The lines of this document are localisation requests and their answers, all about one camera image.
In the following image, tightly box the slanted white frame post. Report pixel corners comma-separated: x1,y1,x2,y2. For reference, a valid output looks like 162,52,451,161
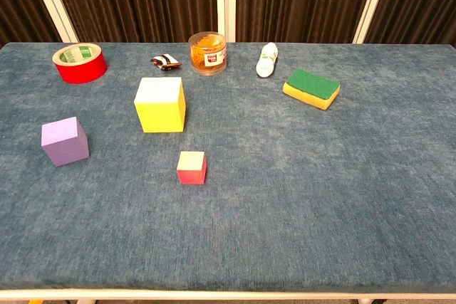
352,0,393,45
24,0,80,43

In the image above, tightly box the red tape roll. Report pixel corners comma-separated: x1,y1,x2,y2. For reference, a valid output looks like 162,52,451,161
51,43,108,85

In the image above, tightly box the purple foam cube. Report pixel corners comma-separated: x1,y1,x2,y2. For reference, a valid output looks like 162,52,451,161
41,116,90,167

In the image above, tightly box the white table frame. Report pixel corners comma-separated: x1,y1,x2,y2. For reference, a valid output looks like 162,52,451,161
0,288,456,304

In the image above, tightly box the blue table cloth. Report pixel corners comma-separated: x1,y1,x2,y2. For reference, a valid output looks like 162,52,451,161
0,42,456,292

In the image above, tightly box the green and yellow sponge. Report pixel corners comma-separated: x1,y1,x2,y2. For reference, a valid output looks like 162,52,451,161
282,69,341,111

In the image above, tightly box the small red foam cube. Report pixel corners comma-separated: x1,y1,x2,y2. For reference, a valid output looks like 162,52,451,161
176,150,207,185

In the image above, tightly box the clear jar of rubber bands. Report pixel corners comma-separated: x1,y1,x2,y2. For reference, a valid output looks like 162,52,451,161
187,31,228,76

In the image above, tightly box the small white plastic bottle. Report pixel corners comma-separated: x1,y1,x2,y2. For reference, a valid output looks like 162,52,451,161
255,42,279,78

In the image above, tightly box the large yellow foam cube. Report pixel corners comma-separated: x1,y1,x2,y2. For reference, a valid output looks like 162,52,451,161
133,76,187,134

